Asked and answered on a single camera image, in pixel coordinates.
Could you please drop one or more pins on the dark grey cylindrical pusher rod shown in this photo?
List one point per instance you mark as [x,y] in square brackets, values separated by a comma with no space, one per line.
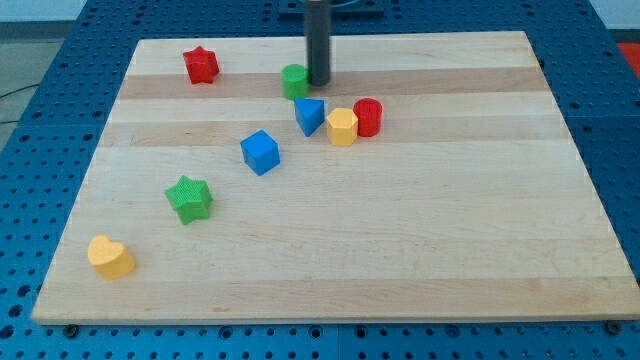
[317,26]

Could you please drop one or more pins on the blue triangle block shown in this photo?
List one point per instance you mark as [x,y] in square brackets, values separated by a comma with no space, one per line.
[310,114]

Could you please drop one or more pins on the blue cube block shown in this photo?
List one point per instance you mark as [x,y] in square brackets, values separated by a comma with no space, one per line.
[260,152]

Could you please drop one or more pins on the green cylinder block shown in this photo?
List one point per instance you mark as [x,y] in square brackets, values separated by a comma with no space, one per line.
[294,80]

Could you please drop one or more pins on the red cylinder block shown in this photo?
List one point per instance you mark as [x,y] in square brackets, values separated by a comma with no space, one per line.
[369,112]

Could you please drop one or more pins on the yellow hexagon block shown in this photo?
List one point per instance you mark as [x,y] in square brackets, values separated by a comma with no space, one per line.
[342,127]

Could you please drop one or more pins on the red star block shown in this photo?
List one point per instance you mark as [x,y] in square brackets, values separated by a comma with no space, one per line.
[201,65]

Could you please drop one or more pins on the light wooden board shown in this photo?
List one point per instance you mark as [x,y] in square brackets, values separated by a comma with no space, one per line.
[472,204]

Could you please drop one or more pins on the green star block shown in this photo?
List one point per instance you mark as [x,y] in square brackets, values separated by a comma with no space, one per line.
[190,199]

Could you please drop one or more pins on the yellow heart block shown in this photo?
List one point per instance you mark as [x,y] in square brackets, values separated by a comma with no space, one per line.
[110,259]

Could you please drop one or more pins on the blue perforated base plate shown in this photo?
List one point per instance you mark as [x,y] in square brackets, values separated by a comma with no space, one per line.
[44,162]

